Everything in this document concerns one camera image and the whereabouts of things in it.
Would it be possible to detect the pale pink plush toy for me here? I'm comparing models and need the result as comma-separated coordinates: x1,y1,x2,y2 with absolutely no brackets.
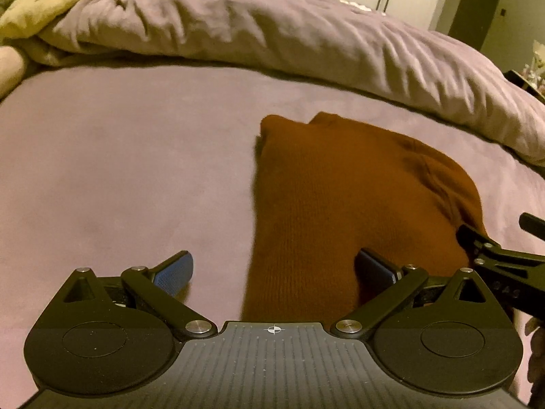
0,45,29,100

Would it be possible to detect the person's right hand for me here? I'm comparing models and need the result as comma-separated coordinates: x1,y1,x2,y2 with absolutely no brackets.
525,316,545,405

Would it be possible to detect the small side table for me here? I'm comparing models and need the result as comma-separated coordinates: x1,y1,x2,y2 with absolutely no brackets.
506,69,545,105

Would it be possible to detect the wrapped flower bouquet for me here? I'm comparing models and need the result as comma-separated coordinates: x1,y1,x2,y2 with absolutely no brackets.
523,39,545,91

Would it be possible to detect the bed with purple sheet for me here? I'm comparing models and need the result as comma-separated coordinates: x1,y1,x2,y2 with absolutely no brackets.
0,63,545,409

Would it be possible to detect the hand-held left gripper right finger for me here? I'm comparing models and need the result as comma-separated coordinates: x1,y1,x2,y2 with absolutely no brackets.
334,247,509,342

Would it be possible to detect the brown knit cardigan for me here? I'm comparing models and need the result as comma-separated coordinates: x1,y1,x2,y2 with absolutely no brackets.
239,111,490,323

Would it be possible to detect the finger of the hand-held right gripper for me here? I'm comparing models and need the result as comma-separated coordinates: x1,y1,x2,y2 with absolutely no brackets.
456,223,545,311
518,212,545,240

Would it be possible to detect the yellow plush toy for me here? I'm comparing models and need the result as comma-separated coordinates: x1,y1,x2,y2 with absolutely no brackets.
0,0,97,48

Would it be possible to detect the dark door frame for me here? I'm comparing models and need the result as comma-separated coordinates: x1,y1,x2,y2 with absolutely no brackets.
447,0,510,52

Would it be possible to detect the purple duvet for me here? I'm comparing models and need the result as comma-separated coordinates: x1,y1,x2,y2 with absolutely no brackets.
40,0,545,168

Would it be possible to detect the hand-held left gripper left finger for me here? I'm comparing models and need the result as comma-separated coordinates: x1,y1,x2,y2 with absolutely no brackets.
60,250,219,340

